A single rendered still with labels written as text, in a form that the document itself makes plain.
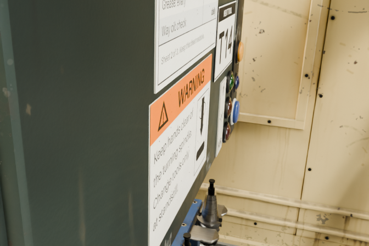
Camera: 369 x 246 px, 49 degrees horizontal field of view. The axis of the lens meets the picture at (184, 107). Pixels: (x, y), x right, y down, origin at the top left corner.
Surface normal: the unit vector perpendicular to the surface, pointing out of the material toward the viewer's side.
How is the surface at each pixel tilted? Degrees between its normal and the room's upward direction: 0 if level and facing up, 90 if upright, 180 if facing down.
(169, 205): 90
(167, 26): 90
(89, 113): 90
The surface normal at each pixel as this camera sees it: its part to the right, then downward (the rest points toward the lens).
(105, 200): 0.96, 0.12
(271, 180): -0.28, 0.30
